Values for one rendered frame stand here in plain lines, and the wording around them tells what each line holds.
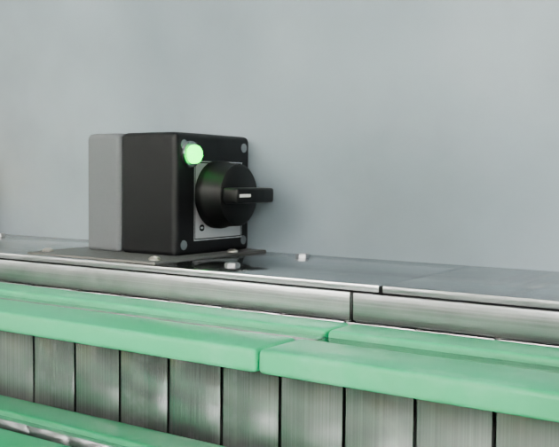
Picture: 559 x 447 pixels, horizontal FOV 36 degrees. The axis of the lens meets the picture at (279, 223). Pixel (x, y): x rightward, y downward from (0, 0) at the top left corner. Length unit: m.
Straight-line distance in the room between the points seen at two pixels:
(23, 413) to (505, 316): 0.30
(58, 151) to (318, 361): 0.45
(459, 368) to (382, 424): 0.11
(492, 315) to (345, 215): 0.20
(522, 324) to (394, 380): 0.09
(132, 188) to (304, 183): 0.12
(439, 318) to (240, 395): 0.12
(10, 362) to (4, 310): 0.14
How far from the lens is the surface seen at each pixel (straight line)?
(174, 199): 0.54
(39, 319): 0.44
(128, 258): 0.53
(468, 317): 0.40
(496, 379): 0.31
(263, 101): 0.60
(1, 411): 0.56
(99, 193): 0.58
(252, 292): 0.45
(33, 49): 0.77
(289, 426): 0.45
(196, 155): 0.54
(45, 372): 0.57
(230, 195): 0.54
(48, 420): 0.53
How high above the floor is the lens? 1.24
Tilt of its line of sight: 56 degrees down
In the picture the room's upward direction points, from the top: 94 degrees counter-clockwise
